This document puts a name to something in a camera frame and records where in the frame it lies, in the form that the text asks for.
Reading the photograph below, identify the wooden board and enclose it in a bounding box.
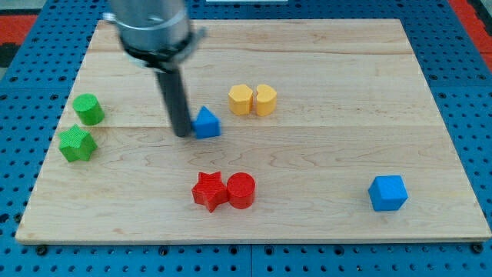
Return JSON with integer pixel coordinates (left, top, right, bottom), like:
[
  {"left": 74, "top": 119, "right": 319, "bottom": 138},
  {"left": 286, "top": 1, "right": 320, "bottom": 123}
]
[{"left": 16, "top": 19, "right": 491, "bottom": 245}]

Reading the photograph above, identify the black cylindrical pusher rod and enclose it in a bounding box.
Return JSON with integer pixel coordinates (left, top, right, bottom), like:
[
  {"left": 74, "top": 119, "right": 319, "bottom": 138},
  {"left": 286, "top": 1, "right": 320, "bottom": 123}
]
[{"left": 155, "top": 69, "right": 191, "bottom": 137}]

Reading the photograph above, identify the yellow heart block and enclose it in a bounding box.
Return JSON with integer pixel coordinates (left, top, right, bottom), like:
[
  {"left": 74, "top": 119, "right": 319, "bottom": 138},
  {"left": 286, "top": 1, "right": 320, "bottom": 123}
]
[{"left": 256, "top": 84, "right": 278, "bottom": 116}]

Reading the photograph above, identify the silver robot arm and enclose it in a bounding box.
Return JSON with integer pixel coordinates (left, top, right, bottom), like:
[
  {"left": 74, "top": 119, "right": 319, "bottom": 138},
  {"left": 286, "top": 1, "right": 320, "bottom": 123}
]
[{"left": 104, "top": 0, "right": 206, "bottom": 137}]

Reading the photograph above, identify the blue triangle block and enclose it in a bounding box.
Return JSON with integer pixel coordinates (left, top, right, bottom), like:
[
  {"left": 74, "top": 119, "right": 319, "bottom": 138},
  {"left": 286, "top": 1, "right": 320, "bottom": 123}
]
[{"left": 192, "top": 106, "right": 221, "bottom": 139}]

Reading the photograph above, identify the blue cube block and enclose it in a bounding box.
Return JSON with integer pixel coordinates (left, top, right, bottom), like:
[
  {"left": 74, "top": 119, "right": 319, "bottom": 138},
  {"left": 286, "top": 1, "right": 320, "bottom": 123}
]
[{"left": 368, "top": 175, "right": 408, "bottom": 212}]

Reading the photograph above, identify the red star block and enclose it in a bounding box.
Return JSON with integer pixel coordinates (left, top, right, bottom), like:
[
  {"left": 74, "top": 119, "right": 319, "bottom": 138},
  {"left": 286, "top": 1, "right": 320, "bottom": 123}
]
[{"left": 191, "top": 172, "right": 228, "bottom": 212}]

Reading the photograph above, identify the green star block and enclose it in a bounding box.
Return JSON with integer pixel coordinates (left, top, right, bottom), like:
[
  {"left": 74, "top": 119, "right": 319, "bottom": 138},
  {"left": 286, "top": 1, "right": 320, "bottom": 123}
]
[{"left": 58, "top": 125, "right": 98, "bottom": 162}]

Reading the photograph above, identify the red cylinder block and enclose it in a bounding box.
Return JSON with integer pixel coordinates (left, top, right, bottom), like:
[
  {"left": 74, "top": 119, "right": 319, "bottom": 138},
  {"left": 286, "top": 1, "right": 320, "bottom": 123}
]
[{"left": 227, "top": 172, "right": 256, "bottom": 209}]

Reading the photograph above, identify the yellow pentagon block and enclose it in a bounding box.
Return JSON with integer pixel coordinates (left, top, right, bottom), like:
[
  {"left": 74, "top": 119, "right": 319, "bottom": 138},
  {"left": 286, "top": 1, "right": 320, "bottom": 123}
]
[{"left": 228, "top": 84, "right": 253, "bottom": 115}]

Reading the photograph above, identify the green cylinder block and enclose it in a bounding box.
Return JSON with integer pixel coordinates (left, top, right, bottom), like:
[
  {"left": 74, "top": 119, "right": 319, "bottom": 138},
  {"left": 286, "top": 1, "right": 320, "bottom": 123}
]
[{"left": 72, "top": 94, "right": 105, "bottom": 125}]

